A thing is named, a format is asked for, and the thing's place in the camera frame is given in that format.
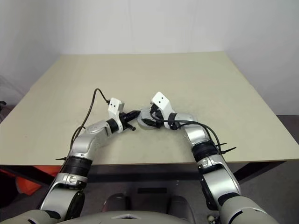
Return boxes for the black metal table frame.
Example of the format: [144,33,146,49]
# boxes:
[0,160,290,185]

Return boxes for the dark background equipment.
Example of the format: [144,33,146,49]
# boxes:
[0,100,7,122]

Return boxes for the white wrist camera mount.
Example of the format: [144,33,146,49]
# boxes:
[107,97,126,133]
[150,92,175,129]

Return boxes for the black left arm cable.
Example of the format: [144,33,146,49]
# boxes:
[70,88,111,154]

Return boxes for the orange fabric object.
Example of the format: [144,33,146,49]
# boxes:
[0,165,59,196]

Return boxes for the small grey round object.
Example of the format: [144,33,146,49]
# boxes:
[137,106,162,130]

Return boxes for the grey robot torso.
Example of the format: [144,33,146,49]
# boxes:
[56,211,195,224]

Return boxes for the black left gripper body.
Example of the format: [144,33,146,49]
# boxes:
[118,112,136,132]

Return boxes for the dark rounded shape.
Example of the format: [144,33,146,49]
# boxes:
[102,192,128,213]
[168,195,192,218]

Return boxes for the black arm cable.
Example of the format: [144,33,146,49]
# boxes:
[150,111,225,156]
[70,88,111,154]

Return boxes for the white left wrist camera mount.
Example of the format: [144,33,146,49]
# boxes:
[107,97,126,133]

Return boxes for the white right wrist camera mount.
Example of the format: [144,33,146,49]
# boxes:
[150,92,175,129]

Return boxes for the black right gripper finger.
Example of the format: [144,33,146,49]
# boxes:
[142,119,157,128]

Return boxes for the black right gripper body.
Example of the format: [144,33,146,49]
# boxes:
[149,103,165,129]

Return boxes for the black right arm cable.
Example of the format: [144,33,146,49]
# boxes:
[150,111,225,156]

